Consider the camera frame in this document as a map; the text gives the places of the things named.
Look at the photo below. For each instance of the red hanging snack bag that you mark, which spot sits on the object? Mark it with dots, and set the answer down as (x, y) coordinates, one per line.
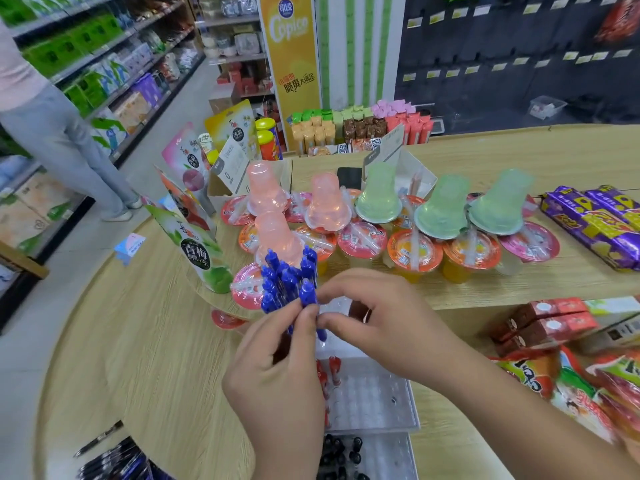
(620, 17)

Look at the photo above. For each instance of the white card sign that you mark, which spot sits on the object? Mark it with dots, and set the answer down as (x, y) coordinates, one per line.
(231, 164)
(385, 149)

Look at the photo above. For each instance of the black pegboard display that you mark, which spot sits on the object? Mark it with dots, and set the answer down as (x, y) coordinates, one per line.
(500, 89)

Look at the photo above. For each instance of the pile of green candies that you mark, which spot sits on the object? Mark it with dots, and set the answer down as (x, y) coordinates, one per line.
(325, 114)

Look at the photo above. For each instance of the person's left hand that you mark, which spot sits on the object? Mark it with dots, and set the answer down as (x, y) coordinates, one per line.
(275, 394)

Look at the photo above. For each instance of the yellow banner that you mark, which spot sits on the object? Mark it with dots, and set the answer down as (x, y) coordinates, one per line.
(292, 69)

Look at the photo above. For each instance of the jelly cup display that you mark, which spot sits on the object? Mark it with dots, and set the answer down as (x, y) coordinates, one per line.
(415, 252)

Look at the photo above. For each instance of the cluster of blue pens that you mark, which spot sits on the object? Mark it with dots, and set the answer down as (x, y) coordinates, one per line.
(287, 279)

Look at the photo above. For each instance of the row of white candy packets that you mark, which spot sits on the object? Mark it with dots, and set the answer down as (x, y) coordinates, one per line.
(350, 146)

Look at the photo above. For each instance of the background store shelf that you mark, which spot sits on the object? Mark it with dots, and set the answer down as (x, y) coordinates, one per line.
(100, 59)

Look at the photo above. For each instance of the cluster of red pens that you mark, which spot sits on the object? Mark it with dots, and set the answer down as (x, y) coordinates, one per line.
(334, 369)

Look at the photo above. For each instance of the cluster of black pens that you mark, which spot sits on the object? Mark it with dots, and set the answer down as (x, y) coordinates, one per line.
(345, 457)

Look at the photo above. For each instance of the pile of pink candies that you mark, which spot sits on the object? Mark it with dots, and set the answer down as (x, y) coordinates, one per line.
(395, 108)

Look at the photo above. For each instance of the pile of brown candies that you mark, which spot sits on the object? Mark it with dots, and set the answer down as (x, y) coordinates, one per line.
(365, 128)

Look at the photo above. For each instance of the pile of colourful snack bags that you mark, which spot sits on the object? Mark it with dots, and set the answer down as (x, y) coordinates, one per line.
(600, 389)

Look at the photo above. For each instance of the clear cup with red lid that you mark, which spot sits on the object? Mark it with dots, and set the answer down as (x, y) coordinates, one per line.
(245, 289)

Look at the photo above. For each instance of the person's right forearm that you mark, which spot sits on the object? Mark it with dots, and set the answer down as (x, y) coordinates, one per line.
(535, 424)

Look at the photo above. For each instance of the pile of blue black pens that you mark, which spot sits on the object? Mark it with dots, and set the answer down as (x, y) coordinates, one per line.
(120, 462)

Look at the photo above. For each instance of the row of red candy sticks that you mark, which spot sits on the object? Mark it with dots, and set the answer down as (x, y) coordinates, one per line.
(415, 129)

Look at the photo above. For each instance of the green jelly pouch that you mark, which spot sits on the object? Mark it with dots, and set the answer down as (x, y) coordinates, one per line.
(200, 254)

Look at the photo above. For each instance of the yellow lid orange can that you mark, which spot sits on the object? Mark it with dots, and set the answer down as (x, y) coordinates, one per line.
(265, 124)
(269, 147)

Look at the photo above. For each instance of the orange white snack carton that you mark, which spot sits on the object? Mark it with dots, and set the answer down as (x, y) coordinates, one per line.
(206, 143)

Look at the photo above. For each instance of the yellow white jelly pouch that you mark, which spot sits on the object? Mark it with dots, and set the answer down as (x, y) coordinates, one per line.
(232, 127)

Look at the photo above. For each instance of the red jelly pouch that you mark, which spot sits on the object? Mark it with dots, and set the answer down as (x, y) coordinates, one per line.
(187, 204)

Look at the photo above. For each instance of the black flat device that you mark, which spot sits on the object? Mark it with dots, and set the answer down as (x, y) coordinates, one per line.
(349, 178)

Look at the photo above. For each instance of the pink white jelly pouch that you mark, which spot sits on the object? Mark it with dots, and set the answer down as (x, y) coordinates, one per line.
(185, 154)

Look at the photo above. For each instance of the light wooden board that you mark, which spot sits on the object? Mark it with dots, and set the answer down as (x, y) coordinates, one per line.
(22, 259)

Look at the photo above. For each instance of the person's right hand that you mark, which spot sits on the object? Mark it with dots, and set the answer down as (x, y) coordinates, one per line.
(400, 329)

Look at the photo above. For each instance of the red lid pink jelly cup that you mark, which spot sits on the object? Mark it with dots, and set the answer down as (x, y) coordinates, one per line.
(227, 319)

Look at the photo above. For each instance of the rear store shelf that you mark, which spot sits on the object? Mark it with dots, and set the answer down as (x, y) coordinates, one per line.
(235, 39)

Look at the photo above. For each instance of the small clear plastic cup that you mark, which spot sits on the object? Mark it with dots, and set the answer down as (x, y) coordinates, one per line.
(547, 108)

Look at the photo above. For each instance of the white green striped banner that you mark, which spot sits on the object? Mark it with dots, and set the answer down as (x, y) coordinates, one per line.
(360, 49)

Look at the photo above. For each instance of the row of tan candy sticks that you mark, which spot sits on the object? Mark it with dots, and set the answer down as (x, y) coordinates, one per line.
(312, 137)

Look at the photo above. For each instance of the purple candy packets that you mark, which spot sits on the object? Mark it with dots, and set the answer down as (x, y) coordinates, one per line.
(590, 224)

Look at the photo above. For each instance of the clear tiered pen holder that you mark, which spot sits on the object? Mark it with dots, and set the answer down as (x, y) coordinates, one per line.
(375, 399)

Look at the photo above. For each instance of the stack of red snack packets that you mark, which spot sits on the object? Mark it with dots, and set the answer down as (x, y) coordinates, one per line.
(545, 324)

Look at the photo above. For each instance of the green jelly cup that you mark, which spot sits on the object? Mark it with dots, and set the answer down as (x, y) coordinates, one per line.
(500, 204)
(378, 197)
(442, 209)

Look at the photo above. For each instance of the wooden round tier stand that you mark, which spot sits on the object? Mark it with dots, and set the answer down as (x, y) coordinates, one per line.
(210, 297)

